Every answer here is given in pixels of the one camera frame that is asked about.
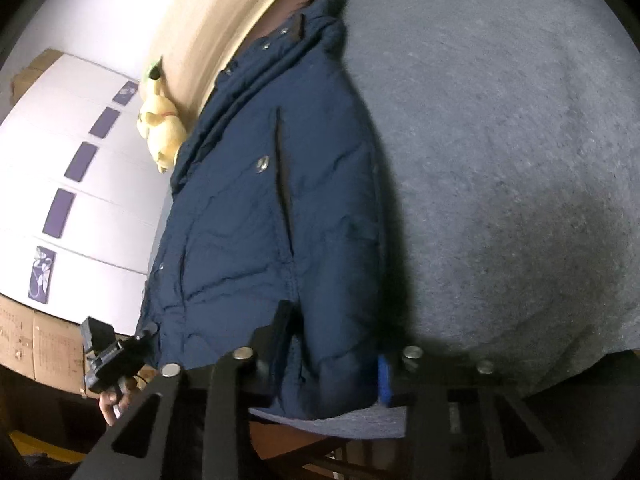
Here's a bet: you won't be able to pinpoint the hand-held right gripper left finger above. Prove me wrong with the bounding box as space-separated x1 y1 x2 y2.
75 302 296 480

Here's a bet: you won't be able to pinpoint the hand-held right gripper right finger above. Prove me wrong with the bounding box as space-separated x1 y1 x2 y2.
377 345 571 480

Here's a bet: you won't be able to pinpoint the navy blue zip jacket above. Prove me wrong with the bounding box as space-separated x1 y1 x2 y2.
136 0 401 421

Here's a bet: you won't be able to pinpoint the person's left hand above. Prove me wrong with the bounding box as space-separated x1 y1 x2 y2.
99 380 138 425

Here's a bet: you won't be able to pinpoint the cardboard box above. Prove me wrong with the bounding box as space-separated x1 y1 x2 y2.
0 295 101 398

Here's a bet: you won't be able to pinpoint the white wardrobe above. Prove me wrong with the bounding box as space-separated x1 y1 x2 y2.
0 49 173 333

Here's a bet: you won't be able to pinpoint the yellow plush toy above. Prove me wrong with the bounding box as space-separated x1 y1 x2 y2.
136 62 188 175

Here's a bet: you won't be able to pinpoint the grey bed sheet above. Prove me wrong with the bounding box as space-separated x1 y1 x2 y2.
247 0 640 441

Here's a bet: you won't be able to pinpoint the cardboard boxes on wardrobe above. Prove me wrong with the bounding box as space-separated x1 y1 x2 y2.
11 50 61 101

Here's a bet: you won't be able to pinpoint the wooden headboard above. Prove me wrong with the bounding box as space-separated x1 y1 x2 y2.
147 0 326 121

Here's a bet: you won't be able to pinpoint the wooden bed frame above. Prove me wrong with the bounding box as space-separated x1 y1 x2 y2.
249 420 416 480

